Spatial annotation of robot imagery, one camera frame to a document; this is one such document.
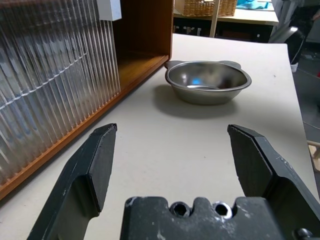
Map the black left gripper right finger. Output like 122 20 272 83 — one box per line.
226 124 320 240

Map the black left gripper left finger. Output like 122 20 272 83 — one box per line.
26 122 118 240

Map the cracked ribbed clear sliding door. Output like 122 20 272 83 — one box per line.
0 0 121 186

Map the white door handle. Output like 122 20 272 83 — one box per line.
96 0 123 22

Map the wooden cabinet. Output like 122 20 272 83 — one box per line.
0 0 175 201

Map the light wooden stick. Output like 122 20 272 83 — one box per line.
306 139 320 173

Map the teal cloth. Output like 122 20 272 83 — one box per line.
236 0 272 11

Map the wicker basket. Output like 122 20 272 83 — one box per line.
183 0 238 18

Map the pale side table black frame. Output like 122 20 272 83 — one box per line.
172 6 280 43

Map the light wooden upright post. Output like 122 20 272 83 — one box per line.
209 0 221 38

